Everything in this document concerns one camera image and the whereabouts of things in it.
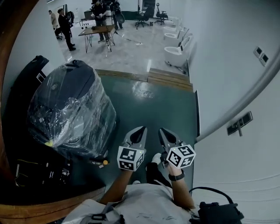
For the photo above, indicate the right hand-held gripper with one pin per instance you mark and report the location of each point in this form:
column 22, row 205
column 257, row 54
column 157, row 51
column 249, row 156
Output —
column 181, row 156

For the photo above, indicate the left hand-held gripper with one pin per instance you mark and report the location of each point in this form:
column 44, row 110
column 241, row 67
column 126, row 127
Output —
column 129, row 158

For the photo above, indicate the person's right forearm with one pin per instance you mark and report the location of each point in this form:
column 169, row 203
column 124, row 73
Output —
column 181, row 192

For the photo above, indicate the person's left forearm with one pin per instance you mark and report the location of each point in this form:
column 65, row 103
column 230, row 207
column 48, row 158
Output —
column 118, row 188

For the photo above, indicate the person's right white shoe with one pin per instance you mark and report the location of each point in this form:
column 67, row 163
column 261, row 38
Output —
column 156, row 158

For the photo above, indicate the person's white shoe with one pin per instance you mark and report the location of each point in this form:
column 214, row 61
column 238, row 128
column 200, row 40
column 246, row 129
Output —
column 136, row 182
column 156, row 158

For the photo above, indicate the person's black trousers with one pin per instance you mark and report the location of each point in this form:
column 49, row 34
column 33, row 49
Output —
column 156, row 175

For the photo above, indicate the black wristwatch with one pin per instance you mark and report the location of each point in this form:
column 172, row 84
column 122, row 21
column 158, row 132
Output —
column 176, row 176

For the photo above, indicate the person's left white shoe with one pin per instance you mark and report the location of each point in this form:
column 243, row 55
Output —
column 136, row 182

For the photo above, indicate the orange-capped tool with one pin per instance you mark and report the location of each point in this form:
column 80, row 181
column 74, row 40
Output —
column 99, row 162

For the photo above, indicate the wooden floor step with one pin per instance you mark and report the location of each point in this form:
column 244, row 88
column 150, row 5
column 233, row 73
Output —
column 168, row 78

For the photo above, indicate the person's white shirt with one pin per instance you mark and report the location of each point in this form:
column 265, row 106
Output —
column 148, row 202

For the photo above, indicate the plastic-wrapped black bundle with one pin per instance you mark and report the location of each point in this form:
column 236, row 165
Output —
column 72, row 105

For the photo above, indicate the white toilet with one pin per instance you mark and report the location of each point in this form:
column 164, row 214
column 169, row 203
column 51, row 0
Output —
column 171, row 36
column 172, row 54
column 169, row 28

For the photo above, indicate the yellow-green ball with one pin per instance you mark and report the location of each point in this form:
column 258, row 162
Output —
column 48, row 143

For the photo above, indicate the black equipment case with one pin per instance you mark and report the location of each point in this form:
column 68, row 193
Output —
column 43, row 175

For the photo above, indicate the wooden table metal legs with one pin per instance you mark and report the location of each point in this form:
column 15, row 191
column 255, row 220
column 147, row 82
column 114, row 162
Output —
column 96, row 30

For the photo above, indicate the black office chair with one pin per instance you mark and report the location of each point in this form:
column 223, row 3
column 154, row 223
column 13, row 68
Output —
column 162, row 15
column 145, row 16

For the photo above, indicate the dark green counter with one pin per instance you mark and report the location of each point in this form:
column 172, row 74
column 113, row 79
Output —
column 130, row 15

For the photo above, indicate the white perforated box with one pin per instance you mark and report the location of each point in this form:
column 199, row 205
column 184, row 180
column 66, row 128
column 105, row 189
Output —
column 84, row 24

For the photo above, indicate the long black case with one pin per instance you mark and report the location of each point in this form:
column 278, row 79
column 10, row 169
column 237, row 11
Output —
column 26, row 74

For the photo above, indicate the brown wooden frame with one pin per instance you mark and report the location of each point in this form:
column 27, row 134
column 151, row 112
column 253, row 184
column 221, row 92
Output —
column 43, row 212

